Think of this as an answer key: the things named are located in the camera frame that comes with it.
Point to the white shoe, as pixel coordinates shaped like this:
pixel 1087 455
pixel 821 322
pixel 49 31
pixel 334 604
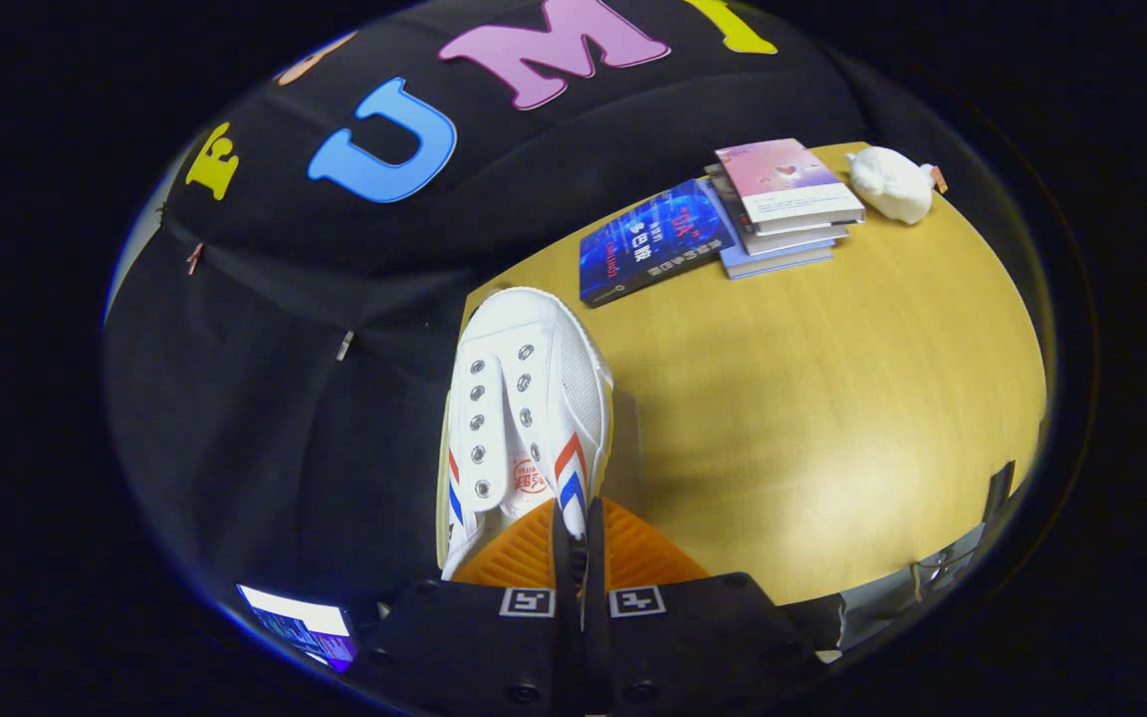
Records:
pixel 554 388

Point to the white plush toy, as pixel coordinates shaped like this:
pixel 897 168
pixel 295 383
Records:
pixel 887 184

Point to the computer monitor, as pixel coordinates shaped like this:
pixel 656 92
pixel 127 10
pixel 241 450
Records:
pixel 300 622

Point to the dark blue book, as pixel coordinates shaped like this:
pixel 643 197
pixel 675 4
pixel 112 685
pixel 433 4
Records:
pixel 653 244

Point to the grey book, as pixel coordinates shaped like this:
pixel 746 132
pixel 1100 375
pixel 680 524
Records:
pixel 793 237

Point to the black backdrop cloth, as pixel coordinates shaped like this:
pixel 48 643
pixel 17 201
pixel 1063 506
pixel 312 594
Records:
pixel 265 418

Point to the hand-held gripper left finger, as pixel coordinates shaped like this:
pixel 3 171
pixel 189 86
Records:
pixel 564 637

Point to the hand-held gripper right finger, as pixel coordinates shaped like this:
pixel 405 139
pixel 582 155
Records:
pixel 598 637

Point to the pale blue book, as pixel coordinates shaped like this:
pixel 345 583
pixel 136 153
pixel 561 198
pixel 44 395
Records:
pixel 773 262

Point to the silver clip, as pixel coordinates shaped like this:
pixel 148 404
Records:
pixel 344 346

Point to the pink clip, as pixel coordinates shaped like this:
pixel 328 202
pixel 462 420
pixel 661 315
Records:
pixel 195 257

